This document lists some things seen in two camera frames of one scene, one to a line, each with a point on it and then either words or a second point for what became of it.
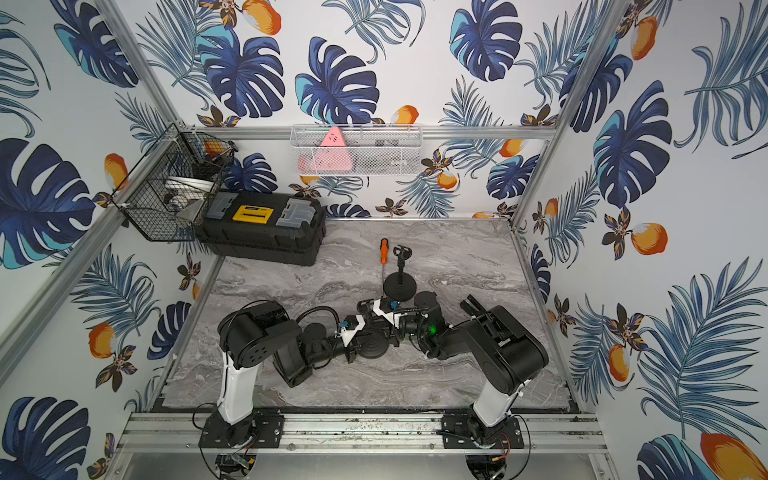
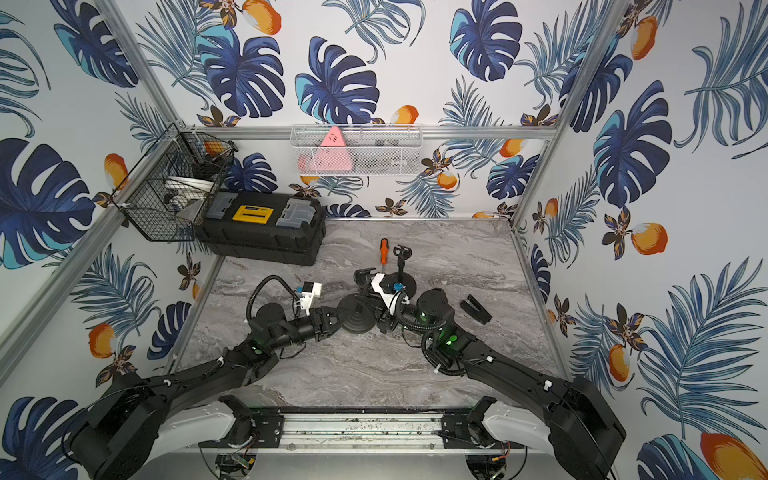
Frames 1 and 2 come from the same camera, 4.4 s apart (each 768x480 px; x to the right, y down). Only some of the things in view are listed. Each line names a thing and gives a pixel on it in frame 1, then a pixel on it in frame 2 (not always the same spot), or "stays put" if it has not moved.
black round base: [371, 345] → [357, 313]
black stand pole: [403, 253] stays put
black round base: [399, 292] stays put
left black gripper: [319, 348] → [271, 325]
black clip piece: [471, 306] stays put
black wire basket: [168, 196] stays put
